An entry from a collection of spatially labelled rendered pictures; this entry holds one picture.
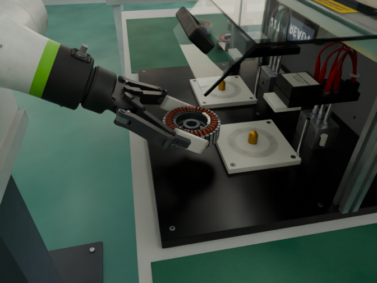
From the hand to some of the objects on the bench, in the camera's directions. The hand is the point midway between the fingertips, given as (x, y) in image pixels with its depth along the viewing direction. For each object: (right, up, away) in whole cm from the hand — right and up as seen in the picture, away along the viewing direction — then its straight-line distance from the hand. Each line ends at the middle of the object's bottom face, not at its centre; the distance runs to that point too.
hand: (189, 126), depth 60 cm
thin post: (+22, -7, +3) cm, 23 cm away
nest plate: (+9, +10, +25) cm, 29 cm away
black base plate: (+13, +2, +17) cm, 22 cm away
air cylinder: (+23, +12, +27) cm, 38 cm away
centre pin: (+13, -3, +6) cm, 15 cm away
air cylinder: (+28, -2, +8) cm, 29 cm away
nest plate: (+13, -4, +6) cm, 15 cm away
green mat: (+22, +43, +71) cm, 86 cm away
